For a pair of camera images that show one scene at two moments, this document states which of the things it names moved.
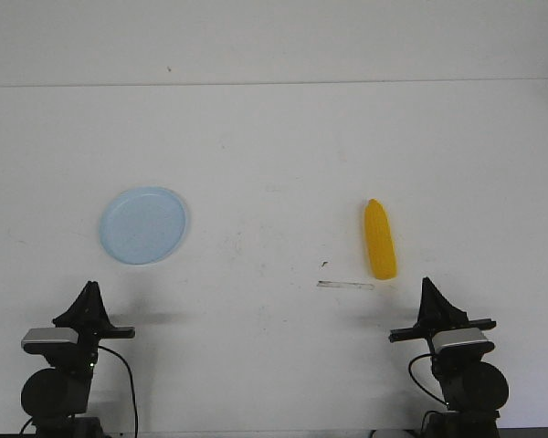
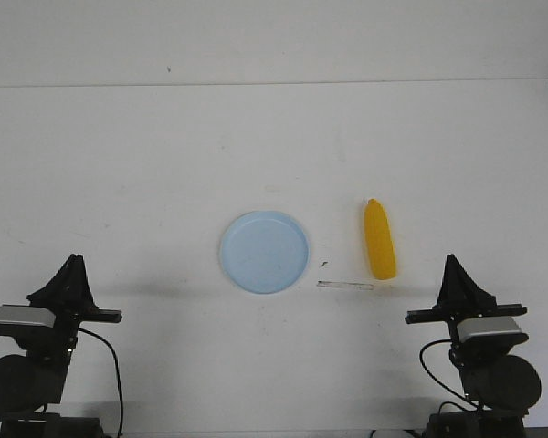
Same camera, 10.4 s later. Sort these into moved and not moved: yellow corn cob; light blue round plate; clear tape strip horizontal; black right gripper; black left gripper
Moved: black right gripper; light blue round plate; black left gripper
Not moved: clear tape strip horizontal; yellow corn cob
